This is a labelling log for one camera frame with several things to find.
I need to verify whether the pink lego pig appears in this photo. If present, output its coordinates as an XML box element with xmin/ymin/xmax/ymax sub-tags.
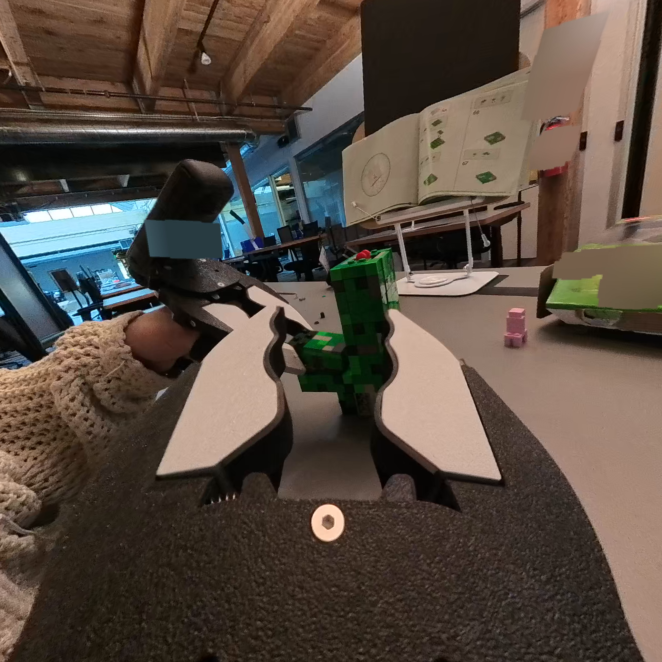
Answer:
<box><xmin>504</xmin><ymin>307</ymin><xmax>529</xmax><ymax>349</ymax></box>

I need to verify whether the long wooden office desk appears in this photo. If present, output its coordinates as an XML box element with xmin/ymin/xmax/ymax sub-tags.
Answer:
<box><xmin>222</xmin><ymin>235</ymin><xmax>322</xmax><ymax>280</ymax></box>

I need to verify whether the person's left hand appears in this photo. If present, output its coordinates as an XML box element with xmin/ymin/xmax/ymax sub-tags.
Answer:
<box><xmin>127</xmin><ymin>310</ymin><xmax>201</xmax><ymax>374</ymax></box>

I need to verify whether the wooden post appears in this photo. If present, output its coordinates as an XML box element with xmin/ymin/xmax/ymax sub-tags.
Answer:
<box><xmin>226</xmin><ymin>144</ymin><xmax>265</xmax><ymax>240</ymax></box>

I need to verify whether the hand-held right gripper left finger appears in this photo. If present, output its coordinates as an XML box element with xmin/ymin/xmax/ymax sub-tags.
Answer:
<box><xmin>155</xmin><ymin>306</ymin><xmax>294</xmax><ymax>500</ymax></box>

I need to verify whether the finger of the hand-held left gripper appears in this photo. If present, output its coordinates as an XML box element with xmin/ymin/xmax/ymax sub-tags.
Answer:
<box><xmin>201</xmin><ymin>301</ymin><xmax>307</xmax><ymax>377</ymax></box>
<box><xmin>245</xmin><ymin>284</ymin><xmax>315</xmax><ymax>333</ymax></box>

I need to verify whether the person's left forearm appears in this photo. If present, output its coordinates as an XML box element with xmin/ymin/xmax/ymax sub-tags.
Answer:
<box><xmin>0</xmin><ymin>309</ymin><xmax>174</xmax><ymax>662</ymax></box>

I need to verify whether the silver ventilation duct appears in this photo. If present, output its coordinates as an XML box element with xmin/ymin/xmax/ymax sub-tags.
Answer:
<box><xmin>0</xmin><ymin>111</ymin><xmax>259</xmax><ymax>147</ymax></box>

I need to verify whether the green cardboard lego box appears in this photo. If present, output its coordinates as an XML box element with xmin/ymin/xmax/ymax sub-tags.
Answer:
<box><xmin>536</xmin><ymin>217</ymin><xmax>662</xmax><ymax>332</ymax></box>

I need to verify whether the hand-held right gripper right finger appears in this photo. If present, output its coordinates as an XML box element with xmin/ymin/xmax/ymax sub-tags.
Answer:
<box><xmin>371</xmin><ymin>308</ymin><xmax>503</xmax><ymax>489</ymax></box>

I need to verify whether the black panel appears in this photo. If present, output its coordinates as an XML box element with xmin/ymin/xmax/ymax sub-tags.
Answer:
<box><xmin>360</xmin><ymin>0</ymin><xmax>521</xmax><ymax>138</ymax></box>

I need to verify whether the green lego creeper body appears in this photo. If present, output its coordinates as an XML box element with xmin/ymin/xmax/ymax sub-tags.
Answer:
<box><xmin>289</xmin><ymin>248</ymin><xmax>400</xmax><ymax>416</ymax></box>

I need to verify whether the open instruction booklet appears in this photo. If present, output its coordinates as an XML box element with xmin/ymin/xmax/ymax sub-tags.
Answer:
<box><xmin>341</xmin><ymin>67</ymin><xmax>539</xmax><ymax>227</ymax></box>

